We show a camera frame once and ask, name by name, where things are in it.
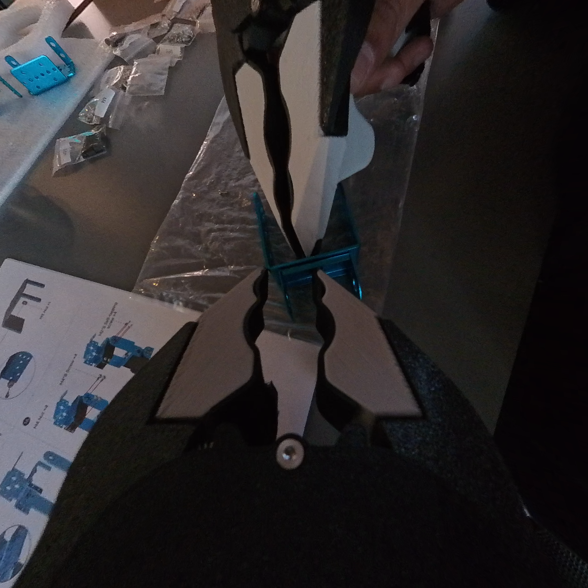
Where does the white assembly instruction sheet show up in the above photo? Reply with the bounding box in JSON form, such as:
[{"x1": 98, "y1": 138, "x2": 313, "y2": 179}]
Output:
[{"x1": 0, "y1": 258, "x2": 322, "y2": 579}]

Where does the clear plastic bag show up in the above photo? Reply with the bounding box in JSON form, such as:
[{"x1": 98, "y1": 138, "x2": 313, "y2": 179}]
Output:
[{"x1": 133, "y1": 0, "x2": 439, "y2": 343}]

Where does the blue perforated metal bracket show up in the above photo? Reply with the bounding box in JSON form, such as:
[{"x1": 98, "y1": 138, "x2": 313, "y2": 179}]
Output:
[{"x1": 9, "y1": 36, "x2": 77, "y2": 97}]

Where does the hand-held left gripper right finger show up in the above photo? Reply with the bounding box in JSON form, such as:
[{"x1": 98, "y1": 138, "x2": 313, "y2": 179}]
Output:
[{"x1": 315, "y1": 269, "x2": 423, "y2": 445}]

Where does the brown cardboard box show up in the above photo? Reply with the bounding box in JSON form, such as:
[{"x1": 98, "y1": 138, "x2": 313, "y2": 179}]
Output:
[{"x1": 94, "y1": 0, "x2": 184, "y2": 27}]

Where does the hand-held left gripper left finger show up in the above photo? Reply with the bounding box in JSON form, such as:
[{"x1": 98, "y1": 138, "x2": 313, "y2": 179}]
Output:
[{"x1": 153, "y1": 269, "x2": 279, "y2": 447}]

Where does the person's right hand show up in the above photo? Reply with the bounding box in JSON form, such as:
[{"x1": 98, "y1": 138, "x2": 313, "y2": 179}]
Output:
[{"x1": 351, "y1": 0, "x2": 465, "y2": 93}]

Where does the white foam sheet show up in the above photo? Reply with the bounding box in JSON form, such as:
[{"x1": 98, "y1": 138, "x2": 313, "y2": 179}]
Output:
[{"x1": 0, "y1": 0, "x2": 118, "y2": 205}]

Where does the dark grey desk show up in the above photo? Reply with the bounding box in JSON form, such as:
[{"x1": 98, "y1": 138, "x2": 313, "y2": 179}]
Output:
[{"x1": 0, "y1": 0, "x2": 575, "y2": 435}]

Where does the short blue metal U bracket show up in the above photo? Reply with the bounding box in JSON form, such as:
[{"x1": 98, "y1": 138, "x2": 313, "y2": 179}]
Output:
[{"x1": 269, "y1": 246, "x2": 364, "y2": 319}]

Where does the long blue metal U bracket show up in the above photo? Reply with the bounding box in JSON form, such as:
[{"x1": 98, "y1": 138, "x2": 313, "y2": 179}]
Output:
[{"x1": 252, "y1": 190, "x2": 361, "y2": 276}]

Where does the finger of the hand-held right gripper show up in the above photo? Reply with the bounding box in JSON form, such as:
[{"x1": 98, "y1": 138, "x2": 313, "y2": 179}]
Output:
[
  {"x1": 279, "y1": 6, "x2": 344, "y2": 243},
  {"x1": 236, "y1": 63, "x2": 305, "y2": 256}
]

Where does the pile of small parts bags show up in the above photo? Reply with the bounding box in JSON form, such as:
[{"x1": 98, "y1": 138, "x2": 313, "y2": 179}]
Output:
[{"x1": 52, "y1": 0, "x2": 217, "y2": 178}]

